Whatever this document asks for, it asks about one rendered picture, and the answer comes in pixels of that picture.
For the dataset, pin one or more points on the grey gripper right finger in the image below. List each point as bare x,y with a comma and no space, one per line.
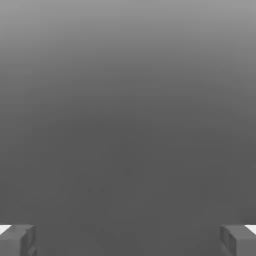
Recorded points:
242,240

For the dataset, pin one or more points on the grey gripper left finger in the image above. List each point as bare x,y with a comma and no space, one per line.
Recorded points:
14,240

